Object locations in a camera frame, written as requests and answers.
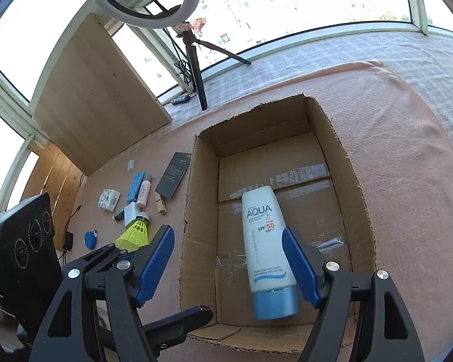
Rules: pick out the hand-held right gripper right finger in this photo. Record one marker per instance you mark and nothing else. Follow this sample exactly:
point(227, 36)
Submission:
point(298, 264)

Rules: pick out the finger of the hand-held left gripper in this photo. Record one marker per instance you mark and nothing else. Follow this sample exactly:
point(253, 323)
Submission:
point(185, 318)
point(105, 253)

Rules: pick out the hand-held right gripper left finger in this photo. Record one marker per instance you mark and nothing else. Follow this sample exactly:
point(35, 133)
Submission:
point(154, 267)

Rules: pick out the small blue round object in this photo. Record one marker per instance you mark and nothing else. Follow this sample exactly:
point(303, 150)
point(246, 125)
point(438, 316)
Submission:
point(90, 240)

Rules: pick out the yellow shuttlecock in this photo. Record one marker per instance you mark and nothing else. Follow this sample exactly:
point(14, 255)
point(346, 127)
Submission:
point(134, 233)

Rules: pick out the small dark green object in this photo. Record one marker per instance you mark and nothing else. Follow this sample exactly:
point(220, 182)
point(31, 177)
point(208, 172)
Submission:
point(118, 217)

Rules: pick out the white blue sunscreen tube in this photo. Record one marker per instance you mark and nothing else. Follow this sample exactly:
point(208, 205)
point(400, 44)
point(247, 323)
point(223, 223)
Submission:
point(266, 241)

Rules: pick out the white wall charger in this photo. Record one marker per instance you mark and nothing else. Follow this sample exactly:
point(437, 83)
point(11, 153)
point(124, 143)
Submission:
point(131, 213)

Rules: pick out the printed tissue pack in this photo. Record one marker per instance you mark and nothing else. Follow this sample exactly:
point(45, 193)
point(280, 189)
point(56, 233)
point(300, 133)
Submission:
point(108, 199)

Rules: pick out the wooden clothespin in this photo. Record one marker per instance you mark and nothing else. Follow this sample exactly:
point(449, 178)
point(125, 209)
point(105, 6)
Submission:
point(160, 205)

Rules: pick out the small white pink bottle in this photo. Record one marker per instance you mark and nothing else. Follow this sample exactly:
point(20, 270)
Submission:
point(144, 194)

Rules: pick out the blue rectangular box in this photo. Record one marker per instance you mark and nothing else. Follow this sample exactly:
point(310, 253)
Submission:
point(134, 188)

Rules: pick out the cardboard box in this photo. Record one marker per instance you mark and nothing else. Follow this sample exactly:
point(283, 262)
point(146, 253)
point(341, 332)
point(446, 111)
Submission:
point(204, 196)

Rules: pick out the small white cap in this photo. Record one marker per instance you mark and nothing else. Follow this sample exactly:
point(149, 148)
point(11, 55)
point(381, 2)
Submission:
point(131, 166)

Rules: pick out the dark grey card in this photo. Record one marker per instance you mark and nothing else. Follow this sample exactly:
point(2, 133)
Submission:
point(171, 175)

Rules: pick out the black power adapter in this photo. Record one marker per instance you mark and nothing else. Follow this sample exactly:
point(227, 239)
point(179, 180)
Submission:
point(68, 240)

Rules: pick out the slatted wooden panel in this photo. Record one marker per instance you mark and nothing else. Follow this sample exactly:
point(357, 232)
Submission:
point(56, 181)

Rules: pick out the light wooden board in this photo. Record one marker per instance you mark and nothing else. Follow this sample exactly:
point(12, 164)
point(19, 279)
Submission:
point(90, 94)

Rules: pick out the black power strip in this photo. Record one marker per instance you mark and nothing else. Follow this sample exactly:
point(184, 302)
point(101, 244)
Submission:
point(179, 100)

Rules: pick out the black tripod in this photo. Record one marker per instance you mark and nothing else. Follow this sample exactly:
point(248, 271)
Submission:
point(196, 71)

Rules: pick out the grey checkered cloth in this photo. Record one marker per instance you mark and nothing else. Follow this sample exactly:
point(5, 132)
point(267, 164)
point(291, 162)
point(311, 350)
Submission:
point(362, 49)

